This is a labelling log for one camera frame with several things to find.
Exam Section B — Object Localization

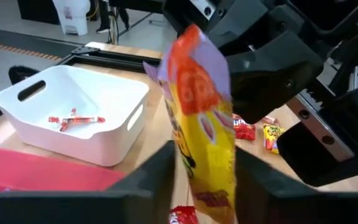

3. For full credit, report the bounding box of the black cabinet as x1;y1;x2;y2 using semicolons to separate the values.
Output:
16;0;61;26

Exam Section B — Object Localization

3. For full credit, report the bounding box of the silver aluminium bar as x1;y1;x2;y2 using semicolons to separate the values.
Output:
348;65;358;91

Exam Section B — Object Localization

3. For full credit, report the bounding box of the black frame knob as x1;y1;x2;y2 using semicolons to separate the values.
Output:
7;64;42;85

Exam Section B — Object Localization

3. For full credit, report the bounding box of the black mat orange stripe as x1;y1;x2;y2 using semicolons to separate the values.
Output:
0;26;82;63

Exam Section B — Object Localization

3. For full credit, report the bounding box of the white trash can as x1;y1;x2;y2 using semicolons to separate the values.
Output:
52;0;91;37

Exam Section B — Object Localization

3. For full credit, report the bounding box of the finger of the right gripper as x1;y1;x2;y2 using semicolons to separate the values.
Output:
277;88;358;187
227;30;324;124

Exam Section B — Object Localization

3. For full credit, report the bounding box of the white plastic basket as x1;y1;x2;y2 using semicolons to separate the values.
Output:
0;64;151;167

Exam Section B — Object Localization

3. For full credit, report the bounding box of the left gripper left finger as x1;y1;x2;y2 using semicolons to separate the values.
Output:
0;139;177;224

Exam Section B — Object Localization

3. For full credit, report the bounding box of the pink plastic basket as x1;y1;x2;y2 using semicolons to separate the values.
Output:
0;144;127;200

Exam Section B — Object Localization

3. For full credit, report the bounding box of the black aluminium table frame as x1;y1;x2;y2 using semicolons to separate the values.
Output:
0;45;164;125

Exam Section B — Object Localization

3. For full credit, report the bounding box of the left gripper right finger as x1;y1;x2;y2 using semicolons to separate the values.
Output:
234;145;358;224

